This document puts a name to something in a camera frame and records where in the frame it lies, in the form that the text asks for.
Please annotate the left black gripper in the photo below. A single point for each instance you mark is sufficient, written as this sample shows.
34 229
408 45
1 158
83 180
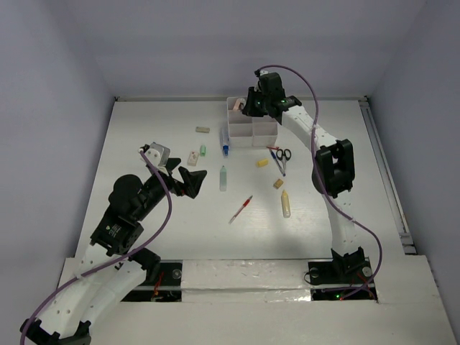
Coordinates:
191 184

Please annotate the white pink eraser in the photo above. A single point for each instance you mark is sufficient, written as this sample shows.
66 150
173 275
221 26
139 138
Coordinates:
239 104

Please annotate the red gel pen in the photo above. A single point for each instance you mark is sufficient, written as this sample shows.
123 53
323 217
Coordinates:
241 208

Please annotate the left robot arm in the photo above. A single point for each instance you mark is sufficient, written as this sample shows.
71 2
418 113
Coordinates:
113 265

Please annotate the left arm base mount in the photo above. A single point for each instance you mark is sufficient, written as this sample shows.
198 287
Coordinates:
165 288

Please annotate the grey beige eraser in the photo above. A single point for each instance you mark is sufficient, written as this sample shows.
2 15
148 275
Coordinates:
202 129

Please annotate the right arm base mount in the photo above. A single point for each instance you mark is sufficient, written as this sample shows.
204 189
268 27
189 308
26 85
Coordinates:
344 277

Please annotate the tan wooden eraser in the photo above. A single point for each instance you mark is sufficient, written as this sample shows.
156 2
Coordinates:
278 183

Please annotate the black handled scissors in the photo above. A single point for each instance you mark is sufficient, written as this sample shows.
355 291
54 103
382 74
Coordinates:
283 155

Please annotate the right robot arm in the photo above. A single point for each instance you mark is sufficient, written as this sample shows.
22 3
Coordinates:
333 164

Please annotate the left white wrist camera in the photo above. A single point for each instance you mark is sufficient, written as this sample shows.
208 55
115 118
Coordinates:
156 153

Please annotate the blue gel pen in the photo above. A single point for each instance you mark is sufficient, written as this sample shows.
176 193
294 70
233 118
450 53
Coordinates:
277 162

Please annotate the left white compartment organizer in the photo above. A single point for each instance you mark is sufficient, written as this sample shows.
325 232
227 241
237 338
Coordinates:
239 126

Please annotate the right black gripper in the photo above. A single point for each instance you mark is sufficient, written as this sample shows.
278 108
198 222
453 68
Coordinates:
249 108

